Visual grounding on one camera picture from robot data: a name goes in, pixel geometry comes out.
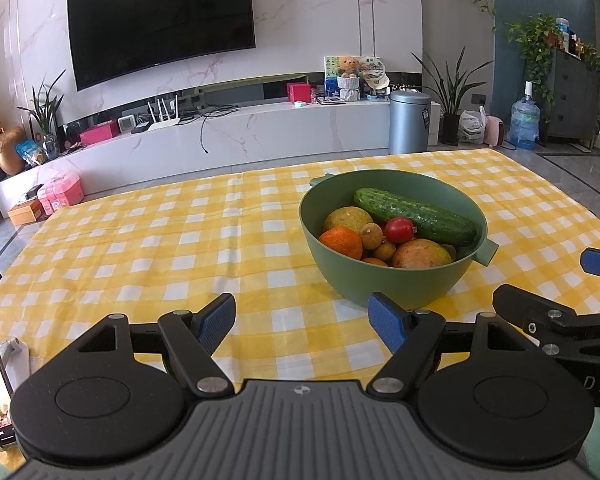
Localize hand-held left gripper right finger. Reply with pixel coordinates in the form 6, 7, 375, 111
366, 291, 546, 401

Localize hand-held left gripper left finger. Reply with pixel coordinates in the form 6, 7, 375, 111
55, 292, 237, 398

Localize green colander bowl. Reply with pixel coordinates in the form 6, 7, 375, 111
299, 170, 498, 311

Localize reddish yellow grapefruit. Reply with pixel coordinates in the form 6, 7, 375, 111
391, 239, 453, 269

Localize red cherry tomato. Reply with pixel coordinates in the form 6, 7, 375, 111
384, 216, 415, 244

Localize yellow-green grapefruit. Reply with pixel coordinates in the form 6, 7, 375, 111
322, 206, 375, 236

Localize green cucumber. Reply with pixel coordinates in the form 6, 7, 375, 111
353, 187, 477, 247

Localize yellow checkered tablecloth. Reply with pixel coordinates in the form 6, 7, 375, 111
0, 150, 600, 391

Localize blue water jug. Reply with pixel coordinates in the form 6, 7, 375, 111
509, 80, 541, 150

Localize small pink appliance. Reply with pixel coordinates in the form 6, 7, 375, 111
484, 115, 505, 147

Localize dark blue drawer cabinet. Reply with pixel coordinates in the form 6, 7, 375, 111
545, 47, 600, 141

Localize white plastic bag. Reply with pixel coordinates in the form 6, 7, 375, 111
457, 106, 487, 145

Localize long-leaf plant in black pot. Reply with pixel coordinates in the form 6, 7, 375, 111
412, 46, 493, 145

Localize white marble television console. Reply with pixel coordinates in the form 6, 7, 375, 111
0, 95, 441, 218

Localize pink storage boxes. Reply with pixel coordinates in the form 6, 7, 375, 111
37, 172, 85, 213

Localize white phone stand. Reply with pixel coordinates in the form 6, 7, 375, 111
0, 337, 31, 396

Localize blue-grey trash bin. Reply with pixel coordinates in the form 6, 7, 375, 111
389, 90, 431, 155

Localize white antenna router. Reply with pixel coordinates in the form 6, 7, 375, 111
146, 97, 182, 132

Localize orange cardboard box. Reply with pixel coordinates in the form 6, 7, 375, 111
7, 200, 48, 226

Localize pink flat box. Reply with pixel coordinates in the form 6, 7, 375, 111
79, 121, 120, 147

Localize green ivy plant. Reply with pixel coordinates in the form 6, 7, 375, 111
505, 14, 561, 106

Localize red box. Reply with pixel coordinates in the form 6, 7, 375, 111
286, 81, 312, 105

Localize printed hand fan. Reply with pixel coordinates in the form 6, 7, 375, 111
361, 57, 391, 95

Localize teddy bear in white pot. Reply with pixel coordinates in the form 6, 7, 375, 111
336, 55, 362, 102

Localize blue snack packet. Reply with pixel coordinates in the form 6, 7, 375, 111
14, 139, 47, 166

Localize colourful standing picture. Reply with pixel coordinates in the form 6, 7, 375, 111
324, 55, 381, 98

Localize golden round vase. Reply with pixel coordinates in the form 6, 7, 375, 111
0, 127, 28, 177

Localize potted plant in glass vase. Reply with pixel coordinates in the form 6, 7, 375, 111
17, 69, 67, 161

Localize black hanging cable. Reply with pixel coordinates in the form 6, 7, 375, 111
197, 105, 238, 156

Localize black wall television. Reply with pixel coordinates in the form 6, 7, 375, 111
66, 0, 257, 92

